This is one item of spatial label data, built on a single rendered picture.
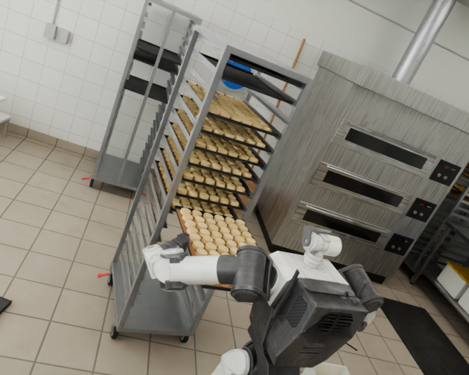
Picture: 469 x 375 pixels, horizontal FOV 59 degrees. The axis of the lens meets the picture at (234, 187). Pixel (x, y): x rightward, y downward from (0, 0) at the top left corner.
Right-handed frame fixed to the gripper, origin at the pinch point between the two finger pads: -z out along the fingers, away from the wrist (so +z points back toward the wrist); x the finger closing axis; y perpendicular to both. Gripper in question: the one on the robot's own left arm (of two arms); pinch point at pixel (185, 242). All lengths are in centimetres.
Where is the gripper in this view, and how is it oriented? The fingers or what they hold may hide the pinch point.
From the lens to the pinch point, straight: 183.4
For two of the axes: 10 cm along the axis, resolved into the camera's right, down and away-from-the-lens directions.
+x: 3.9, -8.5, -3.5
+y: -8.3, -4.9, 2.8
